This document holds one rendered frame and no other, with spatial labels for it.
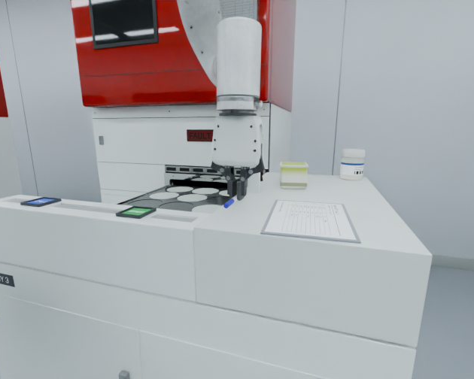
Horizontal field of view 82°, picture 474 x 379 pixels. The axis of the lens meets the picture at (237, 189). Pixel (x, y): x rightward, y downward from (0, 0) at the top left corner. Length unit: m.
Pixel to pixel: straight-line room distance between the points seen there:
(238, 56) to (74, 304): 0.61
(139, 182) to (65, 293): 0.69
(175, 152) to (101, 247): 0.67
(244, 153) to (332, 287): 0.28
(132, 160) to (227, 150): 0.82
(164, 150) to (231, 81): 0.73
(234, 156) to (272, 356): 0.37
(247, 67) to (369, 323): 0.46
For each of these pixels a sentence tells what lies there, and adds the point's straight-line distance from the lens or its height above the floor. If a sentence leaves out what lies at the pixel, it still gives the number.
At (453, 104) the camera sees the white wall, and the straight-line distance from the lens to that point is 2.67.
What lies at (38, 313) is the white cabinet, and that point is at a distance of 0.84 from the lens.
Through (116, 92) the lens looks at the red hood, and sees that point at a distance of 1.28.
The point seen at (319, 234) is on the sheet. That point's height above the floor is 0.97.
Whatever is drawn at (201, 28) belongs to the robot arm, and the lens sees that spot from 0.63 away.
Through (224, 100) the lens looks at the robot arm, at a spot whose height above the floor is 1.18.
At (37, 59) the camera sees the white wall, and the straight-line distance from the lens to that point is 4.12.
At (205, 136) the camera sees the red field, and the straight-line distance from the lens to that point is 1.11.
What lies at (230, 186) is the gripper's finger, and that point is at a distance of 0.56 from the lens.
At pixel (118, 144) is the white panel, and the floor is 1.06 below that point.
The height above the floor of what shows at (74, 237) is 0.91.
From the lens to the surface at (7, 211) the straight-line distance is 0.78.
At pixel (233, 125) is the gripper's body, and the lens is 0.54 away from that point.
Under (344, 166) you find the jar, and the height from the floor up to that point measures 1.01.
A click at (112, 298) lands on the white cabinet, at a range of 0.65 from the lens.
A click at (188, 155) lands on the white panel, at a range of 1.16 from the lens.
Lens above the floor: 1.13
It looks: 13 degrees down
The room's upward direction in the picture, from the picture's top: straight up
